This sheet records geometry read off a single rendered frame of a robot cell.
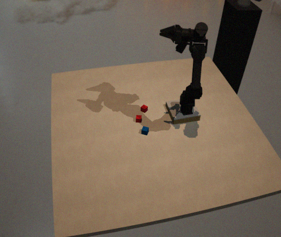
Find blue cube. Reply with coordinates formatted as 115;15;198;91
141;126;149;135

